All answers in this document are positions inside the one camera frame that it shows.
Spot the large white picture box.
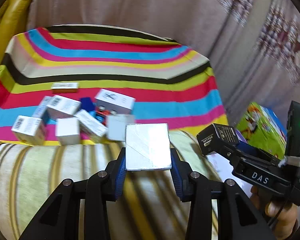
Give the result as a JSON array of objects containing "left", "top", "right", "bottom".
[{"left": 94, "top": 89, "right": 136, "bottom": 117}]

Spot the colourful striped cloth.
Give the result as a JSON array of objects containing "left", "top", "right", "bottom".
[{"left": 0, "top": 25, "right": 228, "bottom": 147}]

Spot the plain white cardboard box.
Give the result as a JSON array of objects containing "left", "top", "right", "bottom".
[{"left": 125, "top": 123, "right": 172, "bottom": 172}]

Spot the black cardboard box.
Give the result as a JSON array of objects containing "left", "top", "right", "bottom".
[{"left": 196, "top": 123, "right": 240, "bottom": 157}]

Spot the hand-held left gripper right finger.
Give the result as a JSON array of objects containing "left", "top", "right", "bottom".
[{"left": 170, "top": 148, "right": 275, "bottom": 240}]

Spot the black cable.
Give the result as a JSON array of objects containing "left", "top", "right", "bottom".
[{"left": 267, "top": 199, "right": 293, "bottom": 231}]

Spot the green cartoon box lid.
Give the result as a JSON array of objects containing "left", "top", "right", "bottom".
[{"left": 236, "top": 102, "right": 288, "bottom": 159}]

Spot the flat white orange box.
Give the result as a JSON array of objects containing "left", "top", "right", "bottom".
[{"left": 51, "top": 82, "right": 80, "bottom": 94}]

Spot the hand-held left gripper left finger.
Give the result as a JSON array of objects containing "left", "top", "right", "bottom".
[{"left": 20, "top": 147, "right": 127, "bottom": 240}]

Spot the person's right hand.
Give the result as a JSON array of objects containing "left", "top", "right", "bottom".
[{"left": 250, "top": 185, "right": 298, "bottom": 234}]

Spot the yellow cushion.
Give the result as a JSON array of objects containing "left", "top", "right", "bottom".
[{"left": 0, "top": 0, "right": 33, "bottom": 82}]

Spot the beige striped sofa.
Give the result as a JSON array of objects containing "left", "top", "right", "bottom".
[{"left": 0, "top": 129, "right": 231, "bottom": 240}]

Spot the white barcode box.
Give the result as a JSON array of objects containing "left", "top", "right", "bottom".
[
  {"left": 46, "top": 95, "right": 82, "bottom": 120},
  {"left": 11, "top": 115, "right": 47, "bottom": 146}
]

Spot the white purple-edged storage box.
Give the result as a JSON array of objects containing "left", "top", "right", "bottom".
[{"left": 206, "top": 129, "right": 253, "bottom": 198}]

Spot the white printed text box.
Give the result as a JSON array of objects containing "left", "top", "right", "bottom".
[{"left": 74, "top": 109, "right": 108, "bottom": 138}]

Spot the blue bottle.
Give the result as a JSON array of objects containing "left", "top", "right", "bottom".
[{"left": 93, "top": 114, "right": 107, "bottom": 126}]

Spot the small white blue box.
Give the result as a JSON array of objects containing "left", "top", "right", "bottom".
[{"left": 31, "top": 96, "right": 53, "bottom": 119}]

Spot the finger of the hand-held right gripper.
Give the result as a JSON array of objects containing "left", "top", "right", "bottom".
[
  {"left": 202, "top": 145, "right": 243, "bottom": 167},
  {"left": 237, "top": 141, "right": 261, "bottom": 154}
]

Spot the white cube box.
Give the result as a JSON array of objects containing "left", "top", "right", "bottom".
[
  {"left": 55, "top": 117, "right": 81, "bottom": 146},
  {"left": 106, "top": 114, "right": 136, "bottom": 142}
]

